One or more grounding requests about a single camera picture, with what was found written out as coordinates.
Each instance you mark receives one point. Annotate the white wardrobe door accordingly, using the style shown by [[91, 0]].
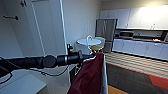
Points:
[[46, 26]]

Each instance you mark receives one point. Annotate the yellow round stool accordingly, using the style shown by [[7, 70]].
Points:
[[96, 48]]

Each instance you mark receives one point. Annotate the red and white jacket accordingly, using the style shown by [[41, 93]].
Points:
[[88, 76]]

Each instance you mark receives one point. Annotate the black wardrobe hook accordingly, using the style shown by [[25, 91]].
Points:
[[11, 17]]

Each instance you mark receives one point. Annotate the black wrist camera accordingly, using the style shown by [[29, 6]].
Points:
[[69, 47]]

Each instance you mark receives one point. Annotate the steel fridge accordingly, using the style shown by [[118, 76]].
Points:
[[108, 28]]

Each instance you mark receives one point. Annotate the white hanger with red jacket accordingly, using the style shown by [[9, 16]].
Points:
[[89, 40]]

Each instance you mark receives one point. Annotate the black door hinge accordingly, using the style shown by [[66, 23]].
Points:
[[22, 3]]

